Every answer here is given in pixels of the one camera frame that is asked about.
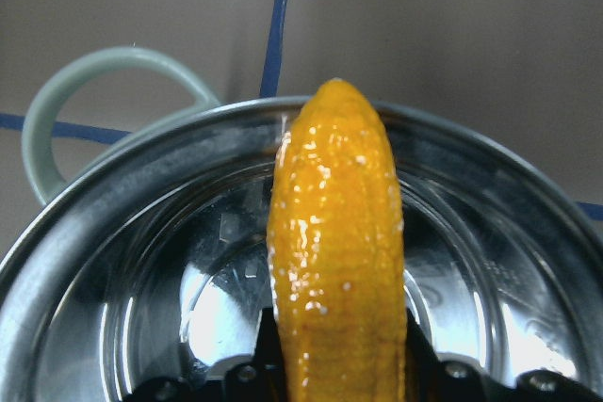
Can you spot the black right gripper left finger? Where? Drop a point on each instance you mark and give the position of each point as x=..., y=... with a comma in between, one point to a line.
x=262, y=378

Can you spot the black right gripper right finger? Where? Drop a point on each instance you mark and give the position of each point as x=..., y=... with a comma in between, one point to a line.
x=430, y=379

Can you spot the yellow toy corn cob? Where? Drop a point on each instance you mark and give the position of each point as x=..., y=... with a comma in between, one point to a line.
x=336, y=252

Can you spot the pale green steel pot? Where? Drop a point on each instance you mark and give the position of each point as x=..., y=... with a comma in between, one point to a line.
x=145, y=277

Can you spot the brown paper table cover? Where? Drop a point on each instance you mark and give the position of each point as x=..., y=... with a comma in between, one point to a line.
x=526, y=73

